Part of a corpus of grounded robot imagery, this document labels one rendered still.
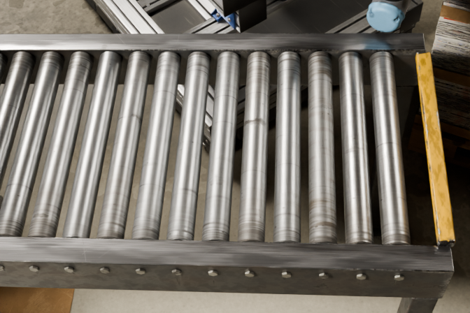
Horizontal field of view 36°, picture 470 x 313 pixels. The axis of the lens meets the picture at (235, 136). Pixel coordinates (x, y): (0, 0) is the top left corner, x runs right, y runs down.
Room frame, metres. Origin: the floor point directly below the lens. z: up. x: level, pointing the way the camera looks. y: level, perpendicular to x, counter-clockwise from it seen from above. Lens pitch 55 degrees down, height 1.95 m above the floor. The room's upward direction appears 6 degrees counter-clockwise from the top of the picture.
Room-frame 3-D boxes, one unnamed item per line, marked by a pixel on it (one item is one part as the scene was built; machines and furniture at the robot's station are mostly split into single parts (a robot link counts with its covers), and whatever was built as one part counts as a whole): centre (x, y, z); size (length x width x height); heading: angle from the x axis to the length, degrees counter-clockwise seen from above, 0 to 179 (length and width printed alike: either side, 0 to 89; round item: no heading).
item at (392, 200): (0.76, -0.30, 0.77); 0.47 x 0.05 x 0.05; 172
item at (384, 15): (1.07, -0.36, 0.85); 0.11 x 0.08 x 0.09; 151
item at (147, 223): (0.82, 0.15, 0.77); 0.47 x 0.05 x 0.05; 172
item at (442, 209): (0.74, -0.38, 0.81); 0.43 x 0.03 x 0.02; 172
